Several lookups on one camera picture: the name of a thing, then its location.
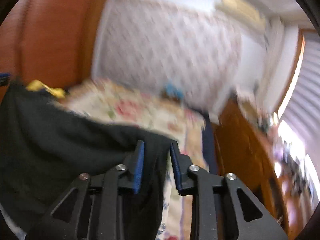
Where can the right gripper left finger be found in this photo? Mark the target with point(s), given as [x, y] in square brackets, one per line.
[92, 206]

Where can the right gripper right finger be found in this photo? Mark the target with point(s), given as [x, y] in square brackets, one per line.
[223, 207]

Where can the black printed t-shirt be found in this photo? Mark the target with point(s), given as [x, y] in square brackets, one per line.
[43, 149]

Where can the wooden sideboard cabinet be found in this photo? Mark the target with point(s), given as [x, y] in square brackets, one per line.
[245, 151]

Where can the navy blue bed mattress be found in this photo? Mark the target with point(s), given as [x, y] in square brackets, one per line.
[208, 145]

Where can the pink floral cream blanket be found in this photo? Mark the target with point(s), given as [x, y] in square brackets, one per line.
[107, 102]

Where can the small box with blue cloth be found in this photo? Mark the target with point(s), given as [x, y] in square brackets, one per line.
[172, 93]

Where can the folded mustard sunflower cloth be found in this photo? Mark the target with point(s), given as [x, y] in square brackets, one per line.
[37, 86]

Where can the pink circle patterned curtain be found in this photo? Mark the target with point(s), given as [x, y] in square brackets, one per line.
[153, 45]

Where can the red-brown louvered wardrobe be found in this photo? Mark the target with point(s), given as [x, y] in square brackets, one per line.
[48, 40]

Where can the beige tied drape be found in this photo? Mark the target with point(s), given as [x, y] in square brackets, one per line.
[274, 49]

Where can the wall air conditioner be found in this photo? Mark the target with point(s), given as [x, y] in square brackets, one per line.
[243, 12]

